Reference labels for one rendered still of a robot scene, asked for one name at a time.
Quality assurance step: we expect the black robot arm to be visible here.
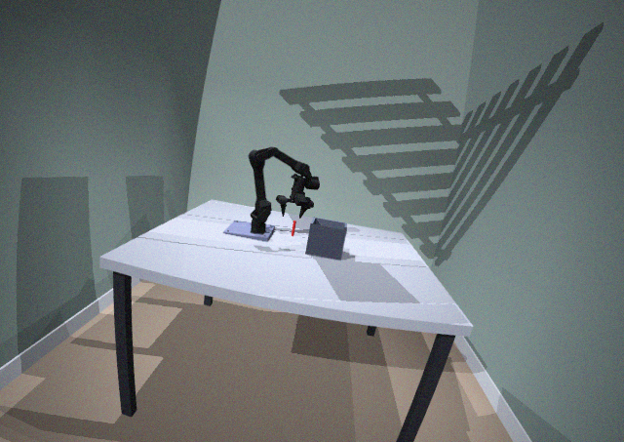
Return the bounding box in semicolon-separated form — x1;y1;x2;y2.
249;146;320;235

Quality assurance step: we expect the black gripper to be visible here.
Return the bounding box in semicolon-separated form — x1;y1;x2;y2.
276;187;314;219

